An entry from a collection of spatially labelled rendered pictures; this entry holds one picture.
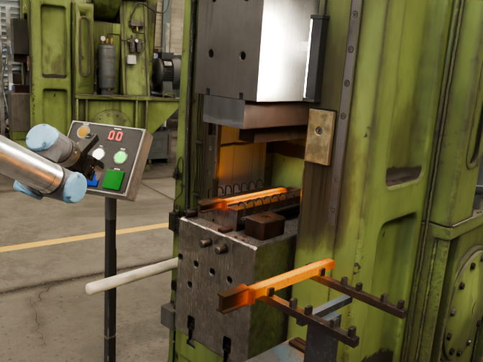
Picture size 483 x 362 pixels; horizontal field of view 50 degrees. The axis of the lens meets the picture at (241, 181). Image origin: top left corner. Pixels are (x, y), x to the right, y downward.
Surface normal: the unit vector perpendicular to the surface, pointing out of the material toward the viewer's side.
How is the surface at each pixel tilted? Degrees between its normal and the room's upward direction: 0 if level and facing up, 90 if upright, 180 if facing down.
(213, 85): 90
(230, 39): 90
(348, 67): 90
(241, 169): 90
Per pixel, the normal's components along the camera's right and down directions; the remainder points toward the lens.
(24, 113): 0.49, 0.23
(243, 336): -0.69, 0.12
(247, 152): 0.72, 0.21
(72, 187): 0.90, 0.20
